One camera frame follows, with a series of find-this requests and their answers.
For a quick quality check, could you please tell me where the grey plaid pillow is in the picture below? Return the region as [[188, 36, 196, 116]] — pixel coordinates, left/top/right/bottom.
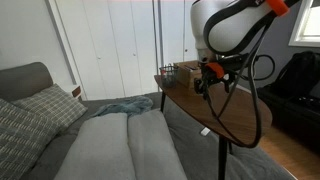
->
[[0, 97, 62, 180], [11, 83, 89, 135]]

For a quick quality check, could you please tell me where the orange cable clip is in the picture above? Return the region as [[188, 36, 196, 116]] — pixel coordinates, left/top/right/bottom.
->
[[205, 61, 225, 80], [265, 0, 291, 17]]

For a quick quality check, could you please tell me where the black wire mesh bin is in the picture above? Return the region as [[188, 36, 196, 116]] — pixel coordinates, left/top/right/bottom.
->
[[159, 63, 180, 89]]

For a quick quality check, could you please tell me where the black leather bench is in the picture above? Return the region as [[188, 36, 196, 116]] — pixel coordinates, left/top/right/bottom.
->
[[254, 83, 320, 153]]

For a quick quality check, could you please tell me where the white window frame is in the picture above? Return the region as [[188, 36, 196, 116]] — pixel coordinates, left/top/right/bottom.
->
[[288, 0, 320, 48]]

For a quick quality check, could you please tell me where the black backpack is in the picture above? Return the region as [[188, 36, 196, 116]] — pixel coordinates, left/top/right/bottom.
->
[[273, 50, 320, 100]]

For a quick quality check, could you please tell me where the small white tag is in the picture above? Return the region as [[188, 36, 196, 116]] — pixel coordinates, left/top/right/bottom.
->
[[200, 126, 212, 137]]

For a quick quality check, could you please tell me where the thin black cable loop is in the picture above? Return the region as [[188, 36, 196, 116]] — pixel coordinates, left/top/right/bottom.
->
[[238, 54, 277, 82]]

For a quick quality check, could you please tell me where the blue-grey crumpled blanket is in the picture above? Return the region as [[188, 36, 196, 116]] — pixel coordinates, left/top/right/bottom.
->
[[90, 95, 155, 118]]

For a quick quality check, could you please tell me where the white nightstand with wood front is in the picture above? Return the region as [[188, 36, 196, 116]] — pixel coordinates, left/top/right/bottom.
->
[[61, 83, 83, 101]]

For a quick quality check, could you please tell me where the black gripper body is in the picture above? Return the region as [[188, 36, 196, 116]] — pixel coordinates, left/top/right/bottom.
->
[[199, 69, 232, 90]]

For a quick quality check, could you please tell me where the dark grey sofa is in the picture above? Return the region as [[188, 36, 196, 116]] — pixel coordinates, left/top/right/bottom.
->
[[0, 61, 298, 180]]

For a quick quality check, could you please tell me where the brown cardboard box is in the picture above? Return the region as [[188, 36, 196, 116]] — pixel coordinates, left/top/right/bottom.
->
[[173, 59, 205, 90]]

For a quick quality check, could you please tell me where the thick black cable bundle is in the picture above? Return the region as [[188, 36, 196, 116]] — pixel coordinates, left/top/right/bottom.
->
[[202, 0, 304, 150]]

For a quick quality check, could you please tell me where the brown wooden side table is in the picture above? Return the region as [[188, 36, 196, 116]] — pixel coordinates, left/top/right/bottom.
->
[[153, 73, 274, 180]]

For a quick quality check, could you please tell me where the light grey cushion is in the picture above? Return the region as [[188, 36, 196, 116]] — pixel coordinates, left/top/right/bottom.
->
[[53, 112, 137, 180], [127, 108, 188, 180]]

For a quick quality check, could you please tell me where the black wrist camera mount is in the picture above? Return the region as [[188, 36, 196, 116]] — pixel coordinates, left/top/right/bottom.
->
[[216, 54, 252, 73]]

